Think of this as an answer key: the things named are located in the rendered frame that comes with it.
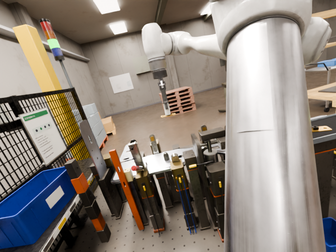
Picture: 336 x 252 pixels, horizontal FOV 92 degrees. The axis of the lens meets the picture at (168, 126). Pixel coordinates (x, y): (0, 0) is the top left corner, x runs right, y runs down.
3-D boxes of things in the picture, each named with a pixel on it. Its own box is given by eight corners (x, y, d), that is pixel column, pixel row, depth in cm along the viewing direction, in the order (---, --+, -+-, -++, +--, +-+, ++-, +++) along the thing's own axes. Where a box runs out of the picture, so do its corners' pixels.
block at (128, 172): (149, 219, 95) (130, 167, 84) (148, 225, 92) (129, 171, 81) (143, 221, 95) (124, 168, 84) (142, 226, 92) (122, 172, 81)
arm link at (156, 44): (153, 57, 75) (175, 54, 81) (145, 19, 70) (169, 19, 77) (142, 61, 83) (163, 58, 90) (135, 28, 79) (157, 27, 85)
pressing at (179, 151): (319, 114, 107) (319, 112, 107) (360, 124, 86) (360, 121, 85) (118, 163, 108) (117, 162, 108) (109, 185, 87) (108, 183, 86)
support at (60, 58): (77, 87, 144) (51, 20, 128) (73, 87, 137) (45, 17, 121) (70, 88, 144) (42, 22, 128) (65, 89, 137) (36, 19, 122)
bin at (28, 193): (81, 185, 85) (71, 164, 81) (34, 244, 56) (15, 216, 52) (53, 191, 87) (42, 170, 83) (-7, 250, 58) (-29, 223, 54)
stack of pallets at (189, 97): (166, 117, 586) (160, 95, 560) (163, 113, 664) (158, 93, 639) (197, 109, 593) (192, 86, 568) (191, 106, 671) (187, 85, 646)
